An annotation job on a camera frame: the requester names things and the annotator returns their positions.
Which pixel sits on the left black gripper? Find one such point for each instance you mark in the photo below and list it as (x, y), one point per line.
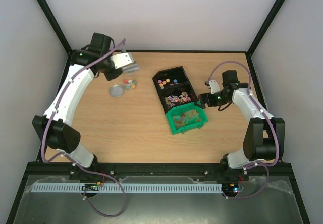
(110, 76)

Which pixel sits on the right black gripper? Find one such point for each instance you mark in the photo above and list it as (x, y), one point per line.
(202, 100)

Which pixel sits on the metal scoop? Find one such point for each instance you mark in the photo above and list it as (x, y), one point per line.
(131, 67)

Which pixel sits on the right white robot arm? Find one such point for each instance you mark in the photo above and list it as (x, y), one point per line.
(264, 139)

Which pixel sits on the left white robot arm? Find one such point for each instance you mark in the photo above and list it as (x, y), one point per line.
(54, 127)

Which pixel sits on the round metal lid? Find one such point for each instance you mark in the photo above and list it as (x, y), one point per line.
(117, 90)

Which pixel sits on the clear plastic jar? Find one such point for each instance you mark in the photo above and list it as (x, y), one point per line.
(130, 83)

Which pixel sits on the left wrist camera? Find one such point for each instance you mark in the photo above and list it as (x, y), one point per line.
(122, 60)

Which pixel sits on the light blue slotted duct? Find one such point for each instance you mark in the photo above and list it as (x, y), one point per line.
(127, 188)

